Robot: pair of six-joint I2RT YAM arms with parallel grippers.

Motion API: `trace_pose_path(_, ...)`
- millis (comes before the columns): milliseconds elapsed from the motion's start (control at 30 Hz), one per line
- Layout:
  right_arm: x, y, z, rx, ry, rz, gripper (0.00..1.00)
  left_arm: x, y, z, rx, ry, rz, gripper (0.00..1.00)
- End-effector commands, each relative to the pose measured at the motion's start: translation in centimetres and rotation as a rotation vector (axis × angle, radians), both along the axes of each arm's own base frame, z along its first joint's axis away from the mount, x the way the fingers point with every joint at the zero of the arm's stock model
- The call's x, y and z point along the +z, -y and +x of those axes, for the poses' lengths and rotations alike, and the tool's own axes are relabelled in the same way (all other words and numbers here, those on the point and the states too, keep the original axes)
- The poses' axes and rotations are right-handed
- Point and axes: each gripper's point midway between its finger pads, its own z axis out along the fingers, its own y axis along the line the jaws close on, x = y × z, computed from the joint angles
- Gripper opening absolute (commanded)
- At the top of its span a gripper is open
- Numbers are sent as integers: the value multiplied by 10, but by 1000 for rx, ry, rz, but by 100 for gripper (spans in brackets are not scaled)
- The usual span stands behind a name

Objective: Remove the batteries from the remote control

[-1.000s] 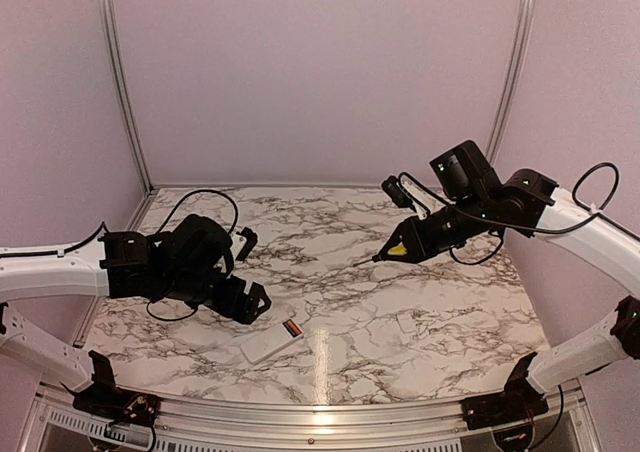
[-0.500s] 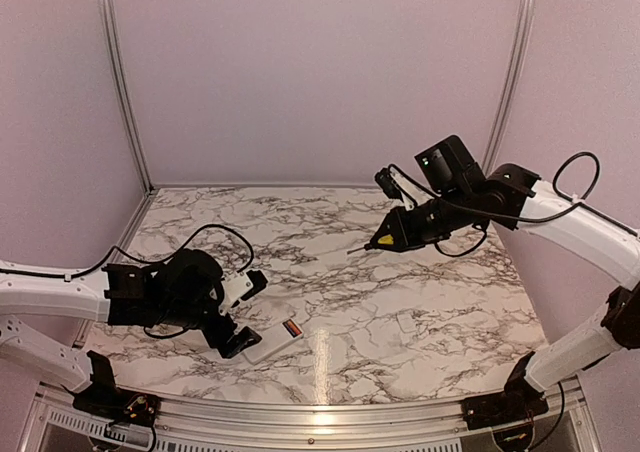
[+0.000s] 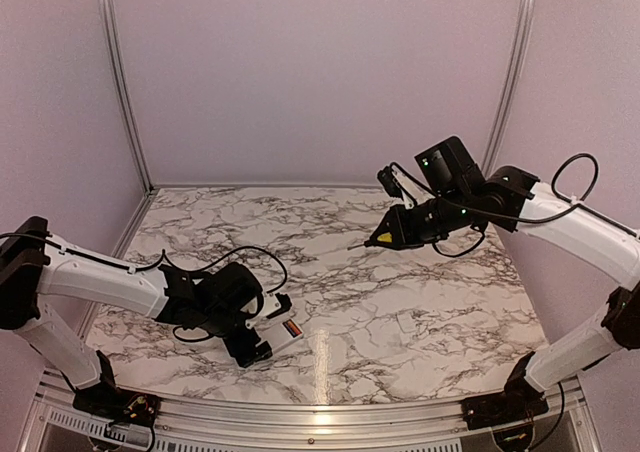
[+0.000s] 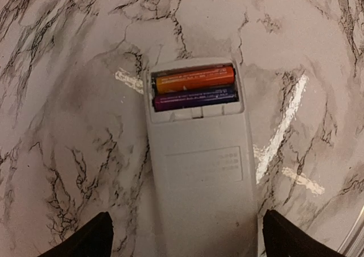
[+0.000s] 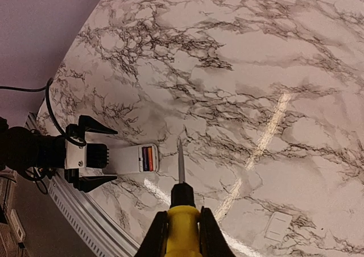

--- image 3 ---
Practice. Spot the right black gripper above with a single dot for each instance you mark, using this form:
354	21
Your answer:
403	234

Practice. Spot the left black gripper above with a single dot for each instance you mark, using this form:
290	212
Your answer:
238	350

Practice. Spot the yellow handled screwdriver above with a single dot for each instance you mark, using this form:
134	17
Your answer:
384	240

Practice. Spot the white remote control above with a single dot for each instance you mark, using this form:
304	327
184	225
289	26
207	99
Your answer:
273	337

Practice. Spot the white battery cover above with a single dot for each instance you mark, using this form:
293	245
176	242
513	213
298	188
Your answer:
406	323

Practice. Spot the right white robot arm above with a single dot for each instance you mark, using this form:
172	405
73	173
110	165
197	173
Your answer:
454	194

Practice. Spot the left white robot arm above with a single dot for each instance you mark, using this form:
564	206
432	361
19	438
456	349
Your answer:
36	264

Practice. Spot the orange black battery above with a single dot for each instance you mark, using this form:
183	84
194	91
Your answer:
292	328

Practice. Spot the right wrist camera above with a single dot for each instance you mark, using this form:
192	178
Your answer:
398	184

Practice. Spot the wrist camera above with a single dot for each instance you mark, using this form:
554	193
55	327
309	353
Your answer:
398	184
275	304

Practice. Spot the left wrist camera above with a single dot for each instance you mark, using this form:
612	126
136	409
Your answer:
275	304

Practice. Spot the front aluminium frame rail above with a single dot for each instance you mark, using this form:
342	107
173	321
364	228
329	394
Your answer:
186	424

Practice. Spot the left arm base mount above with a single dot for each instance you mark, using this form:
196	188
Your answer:
107	400

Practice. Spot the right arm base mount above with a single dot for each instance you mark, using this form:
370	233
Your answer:
517	401

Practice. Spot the right aluminium corner post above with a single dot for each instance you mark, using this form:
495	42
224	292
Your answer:
515	65

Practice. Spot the aluminium corner post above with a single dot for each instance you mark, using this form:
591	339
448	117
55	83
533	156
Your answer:
515	65
109	21

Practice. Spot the left aluminium corner post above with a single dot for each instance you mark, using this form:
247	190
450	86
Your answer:
109	21

